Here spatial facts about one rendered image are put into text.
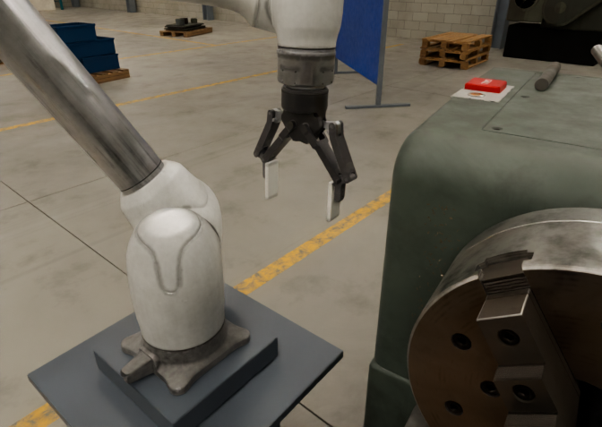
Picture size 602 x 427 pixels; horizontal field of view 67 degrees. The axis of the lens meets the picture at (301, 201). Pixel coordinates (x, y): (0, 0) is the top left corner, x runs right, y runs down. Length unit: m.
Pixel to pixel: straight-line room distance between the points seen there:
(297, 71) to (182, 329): 0.46
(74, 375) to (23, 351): 1.33
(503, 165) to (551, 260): 0.18
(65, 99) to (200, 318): 0.44
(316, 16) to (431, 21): 11.03
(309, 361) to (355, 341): 1.13
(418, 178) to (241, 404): 0.53
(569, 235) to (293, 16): 0.44
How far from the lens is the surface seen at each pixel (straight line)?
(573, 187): 0.57
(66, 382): 1.02
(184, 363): 0.87
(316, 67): 0.69
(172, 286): 0.77
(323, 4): 0.68
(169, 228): 0.77
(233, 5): 0.84
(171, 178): 0.92
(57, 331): 2.38
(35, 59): 0.90
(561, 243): 0.46
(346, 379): 1.93
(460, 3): 11.39
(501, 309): 0.42
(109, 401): 0.96
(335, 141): 0.71
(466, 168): 0.58
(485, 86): 0.87
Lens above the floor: 1.44
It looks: 27 degrees down
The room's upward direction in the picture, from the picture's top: straight up
